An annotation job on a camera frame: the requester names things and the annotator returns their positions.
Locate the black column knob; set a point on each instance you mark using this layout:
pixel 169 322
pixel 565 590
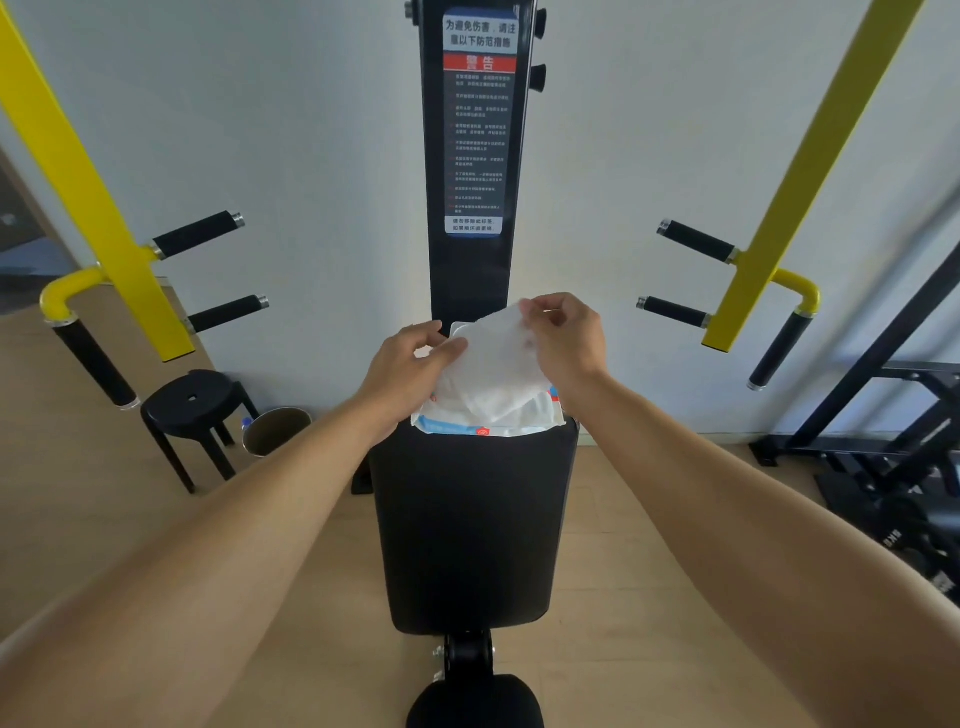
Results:
pixel 540 19
pixel 538 79

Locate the black round stool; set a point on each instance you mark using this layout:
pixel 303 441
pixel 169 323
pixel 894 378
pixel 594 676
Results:
pixel 187 397

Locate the person's right forearm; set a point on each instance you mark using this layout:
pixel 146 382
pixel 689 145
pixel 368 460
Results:
pixel 750 555

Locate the white cleaning wipe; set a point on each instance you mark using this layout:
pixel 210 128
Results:
pixel 495 360

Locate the black machine column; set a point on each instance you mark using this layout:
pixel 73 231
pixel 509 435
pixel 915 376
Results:
pixel 465 277

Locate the black padded seat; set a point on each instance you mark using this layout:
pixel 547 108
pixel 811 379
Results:
pixel 472 540

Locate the gray door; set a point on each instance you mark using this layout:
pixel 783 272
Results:
pixel 22 247

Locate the blue white wet wipe pack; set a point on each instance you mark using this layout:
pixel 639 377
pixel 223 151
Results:
pixel 450 427

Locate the person's left hand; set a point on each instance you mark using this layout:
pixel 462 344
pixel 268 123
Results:
pixel 401 375

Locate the person's left forearm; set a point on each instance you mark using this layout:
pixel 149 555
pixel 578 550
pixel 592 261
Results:
pixel 187 570

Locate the person's right hand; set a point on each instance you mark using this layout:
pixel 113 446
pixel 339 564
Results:
pixel 574 345

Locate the brown metal trash bin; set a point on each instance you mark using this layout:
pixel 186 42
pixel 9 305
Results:
pixel 274 435

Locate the dark warning label sticker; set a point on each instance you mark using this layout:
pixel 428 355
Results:
pixel 480 150

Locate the black rounded pad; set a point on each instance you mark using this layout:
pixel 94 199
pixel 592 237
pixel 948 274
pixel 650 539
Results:
pixel 476 705

